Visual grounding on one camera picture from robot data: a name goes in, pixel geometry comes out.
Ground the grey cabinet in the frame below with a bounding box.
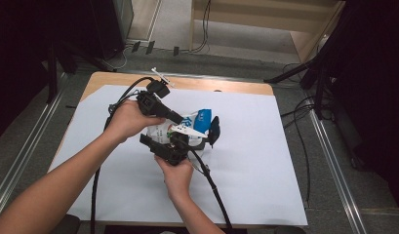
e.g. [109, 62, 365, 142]
[111, 0, 135, 43]

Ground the black floor cable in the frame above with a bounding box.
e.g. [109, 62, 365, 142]
[279, 94, 319, 207]

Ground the black hanging cable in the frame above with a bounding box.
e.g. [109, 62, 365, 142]
[190, 0, 213, 54]

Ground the person's right hand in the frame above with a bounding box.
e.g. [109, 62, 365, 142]
[153, 155, 195, 202]

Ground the right hand-held gripper black cable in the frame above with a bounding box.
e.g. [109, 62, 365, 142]
[181, 145, 234, 232]

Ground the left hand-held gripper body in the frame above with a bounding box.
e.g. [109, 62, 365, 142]
[136, 66, 176, 119]

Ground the left hand-held gripper black cable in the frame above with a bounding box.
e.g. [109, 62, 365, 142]
[89, 76, 156, 234]

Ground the black metal stand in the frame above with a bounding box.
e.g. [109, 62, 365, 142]
[263, 55, 330, 121]
[44, 35, 78, 105]

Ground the white paper sheet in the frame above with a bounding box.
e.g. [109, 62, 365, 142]
[48, 84, 308, 227]

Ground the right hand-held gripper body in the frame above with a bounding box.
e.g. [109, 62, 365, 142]
[139, 125, 208, 167]

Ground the person's left hand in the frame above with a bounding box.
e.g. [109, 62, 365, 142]
[103, 99, 166, 144]

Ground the light wooden shelf unit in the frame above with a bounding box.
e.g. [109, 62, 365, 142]
[189, 0, 347, 63]

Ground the hand-held gripper black cable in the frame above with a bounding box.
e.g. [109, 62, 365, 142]
[89, 76, 156, 234]
[181, 145, 234, 232]

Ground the white and blue printed bag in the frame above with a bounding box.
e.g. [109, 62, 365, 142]
[146, 107, 213, 148]

